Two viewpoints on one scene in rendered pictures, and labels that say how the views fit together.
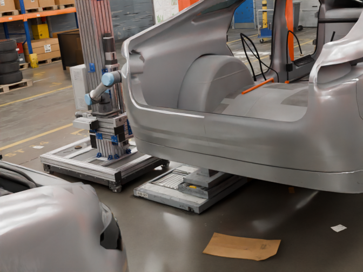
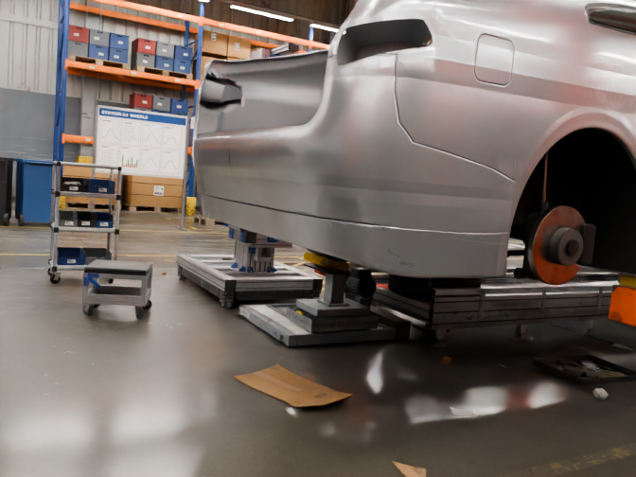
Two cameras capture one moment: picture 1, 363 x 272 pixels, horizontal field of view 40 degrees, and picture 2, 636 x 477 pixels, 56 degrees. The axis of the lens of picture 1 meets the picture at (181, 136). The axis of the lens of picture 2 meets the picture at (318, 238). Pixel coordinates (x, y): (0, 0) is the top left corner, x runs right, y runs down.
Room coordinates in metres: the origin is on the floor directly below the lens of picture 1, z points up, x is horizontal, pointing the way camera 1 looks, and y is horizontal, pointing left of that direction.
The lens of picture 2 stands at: (0.74, -1.38, 1.03)
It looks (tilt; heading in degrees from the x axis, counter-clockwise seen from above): 6 degrees down; 19
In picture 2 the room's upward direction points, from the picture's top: 5 degrees clockwise
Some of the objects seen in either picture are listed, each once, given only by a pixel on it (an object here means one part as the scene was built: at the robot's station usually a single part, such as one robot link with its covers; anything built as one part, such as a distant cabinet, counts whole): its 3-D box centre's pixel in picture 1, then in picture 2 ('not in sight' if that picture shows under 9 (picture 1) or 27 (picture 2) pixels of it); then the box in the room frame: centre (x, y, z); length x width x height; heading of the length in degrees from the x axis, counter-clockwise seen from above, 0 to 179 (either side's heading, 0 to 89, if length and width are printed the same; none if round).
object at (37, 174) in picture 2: not in sight; (37, 192); (7.69, 5.57, 0.48); 0.64 x 0.54 x 0.97; 56
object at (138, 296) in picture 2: not in sight; (118, 289); (4.09, 1.22, 0.17); 0.43 x 0.36 x 0.34; 119
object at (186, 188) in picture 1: (208, 182); (331, 317); (4.44, -0.22, 0.13); 0.50 x 0.36 x 0.10; 138
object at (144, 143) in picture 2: not in sight; (141, 167); (8.80, 4.57, 0.97); 1.50 x 0.50 x 1.95; 139
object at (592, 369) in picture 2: not in sight; (585, 368); (4.65, -1.80, 0.02); 0.52 x 0.42 x 0.04; 133
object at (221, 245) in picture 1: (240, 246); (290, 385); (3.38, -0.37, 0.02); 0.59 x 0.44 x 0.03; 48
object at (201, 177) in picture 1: (207, 163); (334, 289); (4.44, -0.22, 0.32); 0.40 x 0.30 x 0.28; 138
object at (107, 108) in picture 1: (105, 106); not in sight; (4.92, 0.74, 0.87); 0.15 x 0.15 x 0.10
